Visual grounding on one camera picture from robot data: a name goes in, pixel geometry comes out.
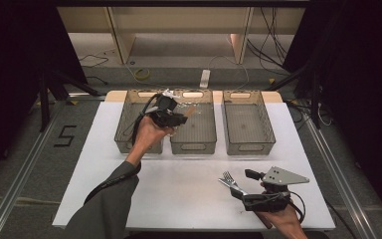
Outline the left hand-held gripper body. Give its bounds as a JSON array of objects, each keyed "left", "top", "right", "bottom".
[{"left": 144, "top": 88, "right": 184, "bottom": 129}]

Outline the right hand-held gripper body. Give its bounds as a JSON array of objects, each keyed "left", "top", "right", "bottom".
[{"left": 242, "top": 166, "right": 310, "bottom": 213}]

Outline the clear spoon with wooden handle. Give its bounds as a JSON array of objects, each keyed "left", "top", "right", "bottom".
[{"left": 182, "top": 106, "right": 198, "bottom": 119}]

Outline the transparent grey plastic bin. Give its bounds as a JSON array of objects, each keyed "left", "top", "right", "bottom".
[
  {"left": 113, "top": 89, "right": 167, "bottom": 155},
  {"left": 169, "top": 88, "right": 218, "bottom": 155},
  {"left": 222, "top": 89, "right": 277, "bottom": 156}
]

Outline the person's right hand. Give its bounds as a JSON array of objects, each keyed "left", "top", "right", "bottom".
[{"left": 254, "top": 182, "right": 302, "bottom": 231}]

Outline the person's left hand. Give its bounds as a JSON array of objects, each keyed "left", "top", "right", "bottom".
[{"left": 130, "top": 115, "right": 175, "bottom": 157}]

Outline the white power strip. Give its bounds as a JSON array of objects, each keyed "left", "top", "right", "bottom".
[{"left": 199, "top": 69, "right": 212, "bottom": 90}]

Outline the yellow tape roll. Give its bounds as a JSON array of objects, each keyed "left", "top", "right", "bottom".
[{"left": 134, "top": 68, "right": 151, "bottom": 82}]

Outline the white foam board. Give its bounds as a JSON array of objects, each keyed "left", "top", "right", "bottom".
[{"left": 52, "top": 101, "right": 336, "bottom": 231}]

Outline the beige wooden shelf unit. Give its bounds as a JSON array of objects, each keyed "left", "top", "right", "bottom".
[{"left": 57, "top": 6, "right": 306, "bottom": 66}]

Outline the black metal stand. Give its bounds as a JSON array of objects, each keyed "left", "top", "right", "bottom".
[
  {"left": 265, "top": 63, "right": 323, "bottom": 129},
  {"left": 38, "top": 66, "right": 102, "bottom": 132}
]

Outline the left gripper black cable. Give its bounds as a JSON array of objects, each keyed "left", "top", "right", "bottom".
[{"left": 83, "top": 94, "right": 162, "bottom": 205}]

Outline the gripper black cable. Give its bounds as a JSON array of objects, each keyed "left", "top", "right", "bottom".
[
  {"left": 83, "top": 94, "right": 162, "bottom": 205},
  {"left": 287, "top": 190, "right": 307, "bottom": 224}
]

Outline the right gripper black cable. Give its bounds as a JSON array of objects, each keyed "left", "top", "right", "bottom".
[{"left": 287, "top": 190, "right": 307, "bottom": 224}]

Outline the white cable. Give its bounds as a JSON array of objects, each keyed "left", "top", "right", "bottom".
[
  {"left": 123, "top": 61, "right": 167, "bottom": 90},
  {"left": 208, "top": 54, "right": 251, "bottom": 91}
]

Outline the aluminium floor rail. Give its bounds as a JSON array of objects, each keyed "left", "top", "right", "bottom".
[
  {"left": 0, "top": 99, "right": 66, "bottom": 239},
  {"left": 302, "top": 116, "right": 379, "bottom": 239}
]

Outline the tangle of cables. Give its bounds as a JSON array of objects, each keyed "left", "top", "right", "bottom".
[{"left": 286, "top": 99, "right": 333, "bottom": 131}]

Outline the thin black floor cable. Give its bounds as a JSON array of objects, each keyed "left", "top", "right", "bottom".
[{"left": 79, "top": 53, "right": 109, "bottom": 86}]

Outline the black cable bundle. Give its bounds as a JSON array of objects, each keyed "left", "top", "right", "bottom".
[{"left": 247, "top": 7, "right": 291, "bottom": 77}]

